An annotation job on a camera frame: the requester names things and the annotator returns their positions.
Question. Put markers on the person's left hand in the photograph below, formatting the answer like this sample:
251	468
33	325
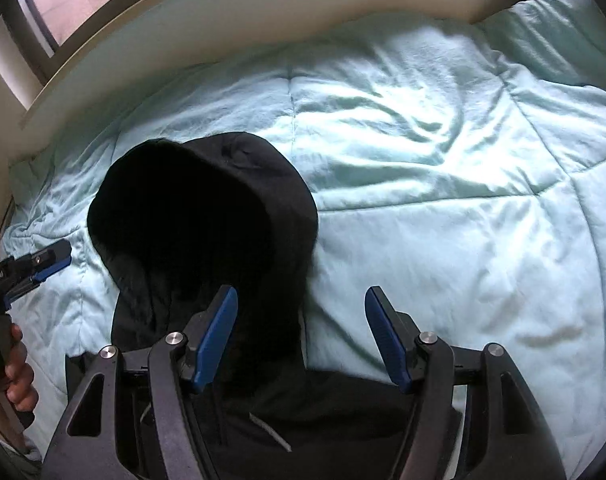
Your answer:
18	375

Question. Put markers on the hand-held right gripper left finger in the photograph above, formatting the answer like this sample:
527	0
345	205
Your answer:
217	332

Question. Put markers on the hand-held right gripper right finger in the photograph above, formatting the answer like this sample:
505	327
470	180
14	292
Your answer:
383	332

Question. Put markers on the light green quilted blanket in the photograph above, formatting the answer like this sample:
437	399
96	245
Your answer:
433	200

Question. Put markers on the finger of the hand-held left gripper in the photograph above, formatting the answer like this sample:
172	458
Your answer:
52	264

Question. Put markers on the black hooded sweatshirt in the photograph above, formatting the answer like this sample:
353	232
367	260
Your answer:
203	240

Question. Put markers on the cream wooden headboard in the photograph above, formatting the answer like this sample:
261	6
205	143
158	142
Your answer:
218	15

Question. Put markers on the window with dark frame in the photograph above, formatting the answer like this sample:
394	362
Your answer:
58	5

